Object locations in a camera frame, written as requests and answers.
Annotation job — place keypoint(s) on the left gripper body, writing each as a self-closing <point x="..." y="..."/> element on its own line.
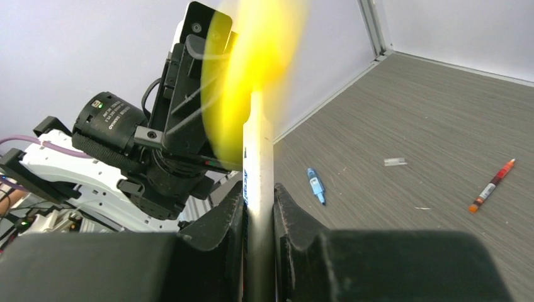
<point x="157" y="122"/>

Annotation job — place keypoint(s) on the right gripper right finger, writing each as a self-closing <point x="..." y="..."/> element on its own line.
<point x="315" y="263"/>

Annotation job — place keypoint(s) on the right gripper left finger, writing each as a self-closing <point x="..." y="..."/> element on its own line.
<point x="200" y="263"/>

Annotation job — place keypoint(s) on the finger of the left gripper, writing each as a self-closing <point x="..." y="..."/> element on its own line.
<point x="197" y="71"/>

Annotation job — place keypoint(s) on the white pen yellow end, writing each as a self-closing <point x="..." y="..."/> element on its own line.
<point x="257" y="192"/>

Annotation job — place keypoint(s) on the yellow pen cap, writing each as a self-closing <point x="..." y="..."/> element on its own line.
<point x="252" y="68"/>

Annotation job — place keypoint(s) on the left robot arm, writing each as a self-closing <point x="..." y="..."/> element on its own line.
<point x="135" y="167"/>

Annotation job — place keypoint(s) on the clear pen cap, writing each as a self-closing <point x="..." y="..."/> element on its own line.
<point x="395" y="162"/>

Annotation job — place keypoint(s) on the orange brown gel pen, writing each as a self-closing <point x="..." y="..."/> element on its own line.
<point x="490" y="187"/>

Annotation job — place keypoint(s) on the light blue highlighter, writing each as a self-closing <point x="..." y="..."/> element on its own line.
<point x="316" y="185"/>

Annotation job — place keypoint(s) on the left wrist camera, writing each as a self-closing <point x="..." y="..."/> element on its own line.
<point x="206" y="23"/>

